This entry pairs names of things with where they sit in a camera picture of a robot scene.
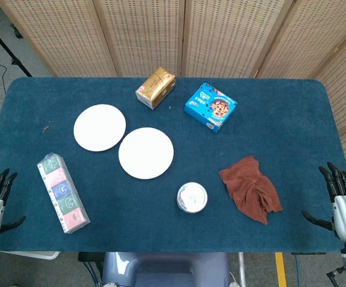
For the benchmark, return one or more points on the long clear box coloured packs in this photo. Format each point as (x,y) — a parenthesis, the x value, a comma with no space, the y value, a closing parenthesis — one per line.
(63,194)

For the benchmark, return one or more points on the small brown twig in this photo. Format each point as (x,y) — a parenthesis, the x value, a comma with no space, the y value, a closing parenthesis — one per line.
(46,127)

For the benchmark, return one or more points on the black box under table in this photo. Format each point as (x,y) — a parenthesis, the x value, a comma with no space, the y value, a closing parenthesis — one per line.
(90,257)

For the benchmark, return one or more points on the clear round binder clip jar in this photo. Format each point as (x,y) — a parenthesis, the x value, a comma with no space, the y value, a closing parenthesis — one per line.
(192,197)

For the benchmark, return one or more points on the yellow floor tape strip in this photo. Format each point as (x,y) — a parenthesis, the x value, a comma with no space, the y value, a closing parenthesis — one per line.
(280,269)

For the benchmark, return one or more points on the blue cookie box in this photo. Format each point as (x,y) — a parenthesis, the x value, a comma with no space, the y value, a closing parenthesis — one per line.
(210,106)

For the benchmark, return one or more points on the white round paper plate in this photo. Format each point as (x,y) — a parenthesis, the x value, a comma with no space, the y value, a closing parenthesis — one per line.
(146,153)
(99,127)

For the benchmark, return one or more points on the grey-blue robot torso base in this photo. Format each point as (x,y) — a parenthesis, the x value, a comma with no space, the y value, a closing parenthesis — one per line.
(164,269)

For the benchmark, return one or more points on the metal table leg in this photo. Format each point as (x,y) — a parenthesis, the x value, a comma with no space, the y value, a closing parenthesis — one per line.
(242,269)

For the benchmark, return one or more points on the brown cloth rag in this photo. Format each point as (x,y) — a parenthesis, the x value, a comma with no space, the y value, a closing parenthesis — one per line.
(249,186)

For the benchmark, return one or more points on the black tripod stand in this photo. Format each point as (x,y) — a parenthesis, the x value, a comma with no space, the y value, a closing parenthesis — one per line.
(7,51)

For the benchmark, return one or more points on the gold tissue pack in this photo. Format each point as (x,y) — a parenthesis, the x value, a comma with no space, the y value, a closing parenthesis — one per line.
(155,86)

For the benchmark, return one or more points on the blue carpet table cover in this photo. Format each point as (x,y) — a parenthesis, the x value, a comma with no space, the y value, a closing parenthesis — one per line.
(167,227)

